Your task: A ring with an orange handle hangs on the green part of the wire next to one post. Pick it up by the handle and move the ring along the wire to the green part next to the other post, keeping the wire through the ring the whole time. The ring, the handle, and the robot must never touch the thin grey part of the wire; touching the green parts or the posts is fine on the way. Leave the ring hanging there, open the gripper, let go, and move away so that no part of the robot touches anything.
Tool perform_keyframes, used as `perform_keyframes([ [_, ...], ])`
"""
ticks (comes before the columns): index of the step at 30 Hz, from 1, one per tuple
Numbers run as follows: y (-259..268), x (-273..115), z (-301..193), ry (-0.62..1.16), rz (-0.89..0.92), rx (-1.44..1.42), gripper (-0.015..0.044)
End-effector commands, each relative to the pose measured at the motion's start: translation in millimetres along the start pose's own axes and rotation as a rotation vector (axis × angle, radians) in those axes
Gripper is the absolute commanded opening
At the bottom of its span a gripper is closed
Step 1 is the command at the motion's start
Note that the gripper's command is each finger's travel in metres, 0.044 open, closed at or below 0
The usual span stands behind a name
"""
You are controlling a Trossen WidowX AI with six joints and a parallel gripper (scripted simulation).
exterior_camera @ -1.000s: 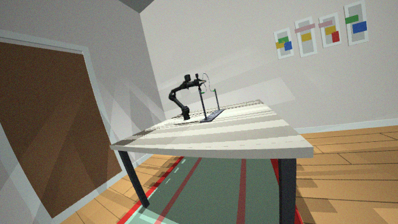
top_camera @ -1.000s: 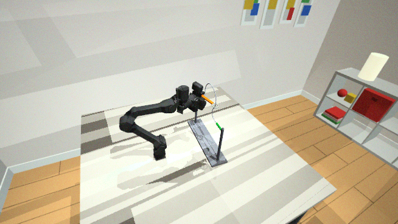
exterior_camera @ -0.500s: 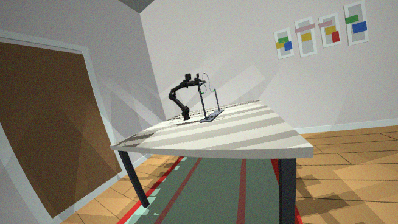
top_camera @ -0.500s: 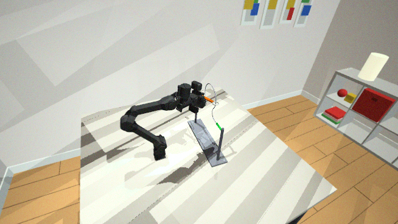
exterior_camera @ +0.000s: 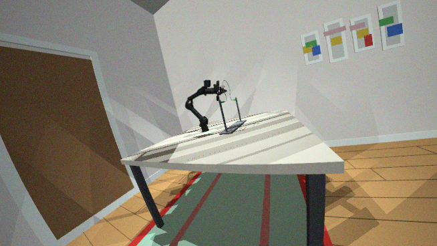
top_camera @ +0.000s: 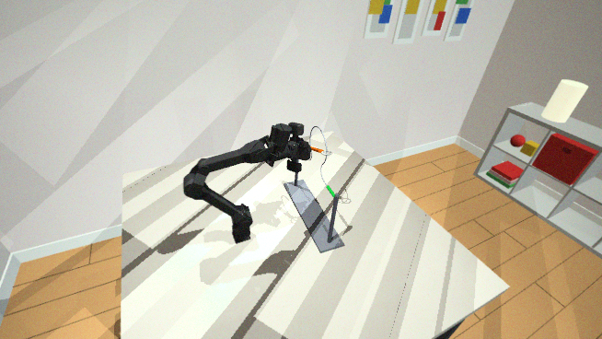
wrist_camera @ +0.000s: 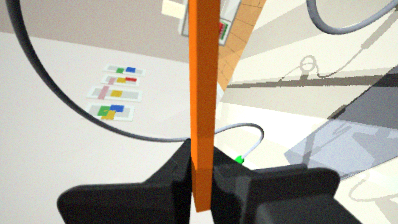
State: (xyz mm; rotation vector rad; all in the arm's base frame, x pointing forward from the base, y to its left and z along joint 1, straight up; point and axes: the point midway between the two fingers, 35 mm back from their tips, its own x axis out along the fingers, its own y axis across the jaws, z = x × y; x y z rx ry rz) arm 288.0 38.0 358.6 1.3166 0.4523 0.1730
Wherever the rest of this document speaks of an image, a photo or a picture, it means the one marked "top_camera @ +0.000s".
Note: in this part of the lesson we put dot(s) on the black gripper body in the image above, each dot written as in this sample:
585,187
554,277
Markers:
297,130

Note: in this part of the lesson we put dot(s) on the orange handle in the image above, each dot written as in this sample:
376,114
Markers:
320,151

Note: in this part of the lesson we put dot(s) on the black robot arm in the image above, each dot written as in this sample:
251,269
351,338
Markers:
252,152

